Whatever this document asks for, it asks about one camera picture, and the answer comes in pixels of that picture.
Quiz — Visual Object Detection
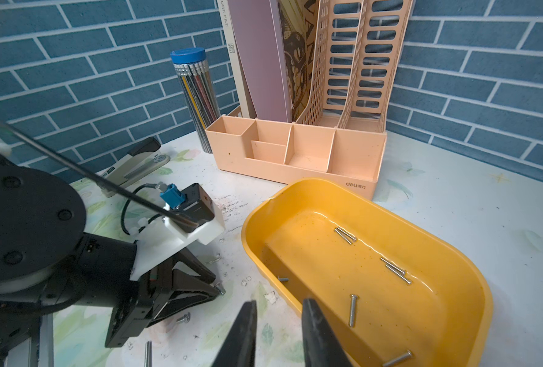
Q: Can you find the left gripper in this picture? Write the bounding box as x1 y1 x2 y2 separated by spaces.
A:
105 248 219 348

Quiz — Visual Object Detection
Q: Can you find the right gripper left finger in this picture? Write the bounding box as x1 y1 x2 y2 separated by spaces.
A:
212 301 258 367

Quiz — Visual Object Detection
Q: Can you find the short silver screw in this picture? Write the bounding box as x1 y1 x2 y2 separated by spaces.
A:
213 282 226 295
176 313 191 324

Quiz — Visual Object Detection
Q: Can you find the peach desk file organizer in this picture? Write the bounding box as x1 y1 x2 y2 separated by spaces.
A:
206 1 414 199

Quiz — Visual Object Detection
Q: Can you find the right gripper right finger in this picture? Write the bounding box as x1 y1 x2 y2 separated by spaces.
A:
302 298 352 367

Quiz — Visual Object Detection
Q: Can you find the yellow plastic storage box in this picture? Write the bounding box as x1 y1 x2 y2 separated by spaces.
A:
242 179 493 366

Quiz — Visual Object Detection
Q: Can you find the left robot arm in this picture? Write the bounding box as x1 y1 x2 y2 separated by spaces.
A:
0 152 222 365

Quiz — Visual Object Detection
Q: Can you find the black silver stapler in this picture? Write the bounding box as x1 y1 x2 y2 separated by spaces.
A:
102 137 170 188

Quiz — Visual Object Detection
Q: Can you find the blue-lid pencil tube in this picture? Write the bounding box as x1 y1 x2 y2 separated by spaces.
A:
170 47 221 154

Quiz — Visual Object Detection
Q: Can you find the purple folder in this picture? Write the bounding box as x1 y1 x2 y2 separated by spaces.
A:
229 0 292 123

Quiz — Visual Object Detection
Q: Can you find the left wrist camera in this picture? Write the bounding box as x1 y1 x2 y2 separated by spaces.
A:
121 182 225 281

